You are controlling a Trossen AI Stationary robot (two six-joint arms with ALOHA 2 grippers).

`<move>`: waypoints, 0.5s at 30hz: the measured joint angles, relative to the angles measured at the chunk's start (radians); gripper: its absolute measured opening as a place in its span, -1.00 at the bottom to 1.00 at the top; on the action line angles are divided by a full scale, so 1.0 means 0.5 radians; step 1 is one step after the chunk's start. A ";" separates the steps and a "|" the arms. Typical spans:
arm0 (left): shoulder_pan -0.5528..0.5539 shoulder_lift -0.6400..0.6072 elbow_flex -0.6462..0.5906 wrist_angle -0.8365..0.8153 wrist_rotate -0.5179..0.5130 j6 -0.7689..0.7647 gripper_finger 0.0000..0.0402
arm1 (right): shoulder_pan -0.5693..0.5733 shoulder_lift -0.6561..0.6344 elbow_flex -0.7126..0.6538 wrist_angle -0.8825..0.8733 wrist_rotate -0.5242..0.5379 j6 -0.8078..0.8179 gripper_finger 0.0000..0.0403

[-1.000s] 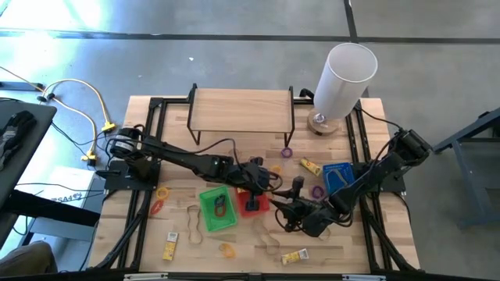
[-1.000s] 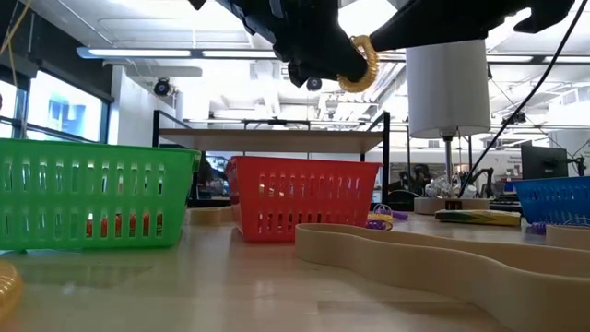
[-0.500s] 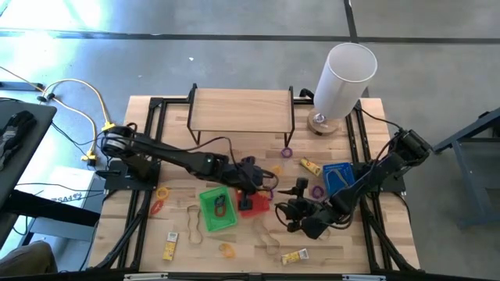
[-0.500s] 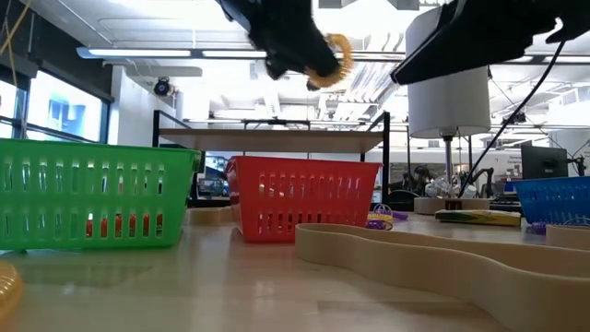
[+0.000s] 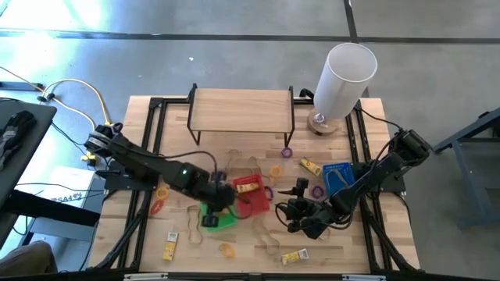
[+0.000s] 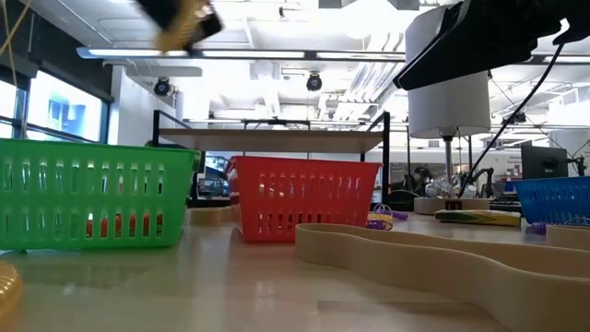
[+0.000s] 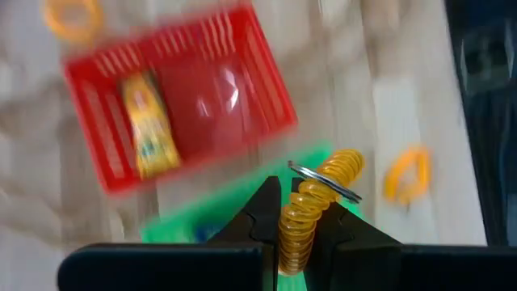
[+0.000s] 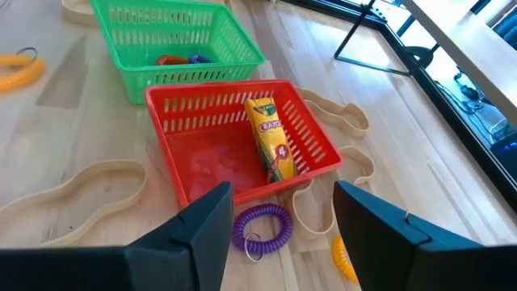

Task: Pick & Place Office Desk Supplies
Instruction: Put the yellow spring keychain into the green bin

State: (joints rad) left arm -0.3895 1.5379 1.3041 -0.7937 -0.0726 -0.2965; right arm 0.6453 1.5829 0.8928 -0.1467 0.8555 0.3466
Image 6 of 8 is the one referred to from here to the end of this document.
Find blue plastic basket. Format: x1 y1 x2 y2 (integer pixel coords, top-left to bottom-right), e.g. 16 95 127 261
504 176 590 228

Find amber spiral wrist coil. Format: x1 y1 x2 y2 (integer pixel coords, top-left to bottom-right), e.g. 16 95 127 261
0 259 25 320

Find ceiling light strip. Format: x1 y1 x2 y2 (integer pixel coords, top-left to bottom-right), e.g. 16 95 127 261
76 45 407 61

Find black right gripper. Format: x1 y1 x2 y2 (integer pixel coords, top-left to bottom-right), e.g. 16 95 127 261
395 0 590 91

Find wooden shelf riser black legs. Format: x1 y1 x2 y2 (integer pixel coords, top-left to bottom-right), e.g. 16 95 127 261
151 109 392 208

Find long black cable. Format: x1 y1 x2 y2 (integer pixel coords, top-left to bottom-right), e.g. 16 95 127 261
458 43 566 198

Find green plastic basket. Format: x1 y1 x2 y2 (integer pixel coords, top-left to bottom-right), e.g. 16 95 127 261
0 137 203 252

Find red-orange spiral wrist coil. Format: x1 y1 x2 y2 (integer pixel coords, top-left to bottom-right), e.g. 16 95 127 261
85 212 165 239

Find black computer monitor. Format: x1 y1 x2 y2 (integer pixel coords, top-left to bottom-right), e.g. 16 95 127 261
521 144 570 181

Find beige curved track piece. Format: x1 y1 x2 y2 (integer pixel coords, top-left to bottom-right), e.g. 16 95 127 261
294 222 590 332

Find person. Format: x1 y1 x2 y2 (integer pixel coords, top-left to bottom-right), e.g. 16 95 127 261
412 165 434 197

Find large window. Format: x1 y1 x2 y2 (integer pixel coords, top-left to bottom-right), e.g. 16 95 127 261
0 68 112 144

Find white shade table lamp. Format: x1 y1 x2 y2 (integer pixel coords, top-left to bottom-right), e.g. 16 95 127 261
404 4 492 216

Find red plastic basket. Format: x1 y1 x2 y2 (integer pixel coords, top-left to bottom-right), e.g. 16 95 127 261
224 155 384 244

